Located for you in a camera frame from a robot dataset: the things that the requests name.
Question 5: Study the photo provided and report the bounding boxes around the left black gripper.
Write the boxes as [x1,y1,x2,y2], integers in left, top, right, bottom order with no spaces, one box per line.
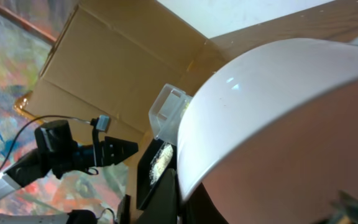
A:
[73,136,139,174]

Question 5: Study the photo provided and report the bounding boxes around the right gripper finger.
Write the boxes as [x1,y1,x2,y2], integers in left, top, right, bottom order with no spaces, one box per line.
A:
[329,191,358,224]

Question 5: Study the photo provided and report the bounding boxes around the white bowl with rice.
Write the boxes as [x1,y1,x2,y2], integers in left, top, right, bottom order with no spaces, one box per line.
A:
[177,39,358,223]

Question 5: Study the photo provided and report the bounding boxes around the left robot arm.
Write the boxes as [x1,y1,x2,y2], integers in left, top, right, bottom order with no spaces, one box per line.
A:
[0,118,139,224]

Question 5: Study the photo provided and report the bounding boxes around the black plastic tray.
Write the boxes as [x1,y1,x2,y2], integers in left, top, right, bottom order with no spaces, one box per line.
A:
[136,139,177,210]

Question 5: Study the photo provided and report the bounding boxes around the spilled rice pile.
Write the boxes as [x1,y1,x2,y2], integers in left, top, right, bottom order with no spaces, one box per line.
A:
[149,143,174,186]

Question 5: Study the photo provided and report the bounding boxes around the clear plastic bin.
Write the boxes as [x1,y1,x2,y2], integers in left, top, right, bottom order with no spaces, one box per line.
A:
[149,84,193,146]

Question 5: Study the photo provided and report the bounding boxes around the brown cardboard box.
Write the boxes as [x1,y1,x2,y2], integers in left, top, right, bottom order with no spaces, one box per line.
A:
[25,0,226,144]

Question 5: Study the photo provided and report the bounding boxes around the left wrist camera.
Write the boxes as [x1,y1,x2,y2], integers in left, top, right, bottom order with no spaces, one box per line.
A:
[90,114,111,133]

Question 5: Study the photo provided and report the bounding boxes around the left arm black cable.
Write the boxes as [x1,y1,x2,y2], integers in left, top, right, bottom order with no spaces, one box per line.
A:
[0,114,93,178]

